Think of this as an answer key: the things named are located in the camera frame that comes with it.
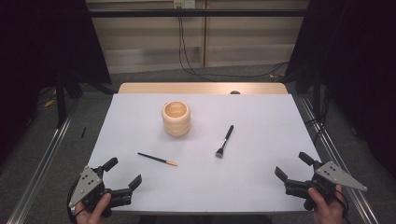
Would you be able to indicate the black stand post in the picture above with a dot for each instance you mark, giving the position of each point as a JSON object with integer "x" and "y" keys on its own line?
{"x": 60, "y": 102}

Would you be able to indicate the black curtain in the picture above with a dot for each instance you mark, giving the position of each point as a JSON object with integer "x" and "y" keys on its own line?
{"x": 37, "y": 46}
{"x": 358, "y": 62}

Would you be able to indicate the metal floor rail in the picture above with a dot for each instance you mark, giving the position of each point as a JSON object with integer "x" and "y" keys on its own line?
{"x": 40, "y": 168}
{"x": 330, "y": 146}

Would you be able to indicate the black makeup brush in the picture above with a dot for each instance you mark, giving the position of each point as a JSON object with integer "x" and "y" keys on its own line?
{"x": 229, "y": 132}

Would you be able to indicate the white table mat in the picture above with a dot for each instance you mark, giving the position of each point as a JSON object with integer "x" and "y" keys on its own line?
{"x": 249, "y": 174}

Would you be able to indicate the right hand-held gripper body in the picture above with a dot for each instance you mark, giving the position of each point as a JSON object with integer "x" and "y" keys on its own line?
{"x": 330, "y": 175}

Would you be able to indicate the white wall socket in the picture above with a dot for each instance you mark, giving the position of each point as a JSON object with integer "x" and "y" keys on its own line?
{"x": 184, "y": 3}

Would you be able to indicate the person's right hand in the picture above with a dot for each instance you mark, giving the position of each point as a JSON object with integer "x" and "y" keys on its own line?
{"x": 330, "y": 211}

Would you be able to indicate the dark round table knob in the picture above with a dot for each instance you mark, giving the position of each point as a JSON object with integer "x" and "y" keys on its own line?
{"x": 235, "y": 92}

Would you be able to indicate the yellow floor tape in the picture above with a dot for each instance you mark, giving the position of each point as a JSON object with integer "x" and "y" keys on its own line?
{"x": 49, "y": 102}

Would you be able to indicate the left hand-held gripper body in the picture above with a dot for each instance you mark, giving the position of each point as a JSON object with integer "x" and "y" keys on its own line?
{"x": 93, "y": 186}

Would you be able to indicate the person's left hand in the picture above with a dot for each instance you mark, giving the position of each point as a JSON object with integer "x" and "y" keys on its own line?
{"x": 91, "y": 216}

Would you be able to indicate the small black floor stick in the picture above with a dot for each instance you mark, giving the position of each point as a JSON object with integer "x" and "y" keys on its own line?
{"x": 83, "y": 132}

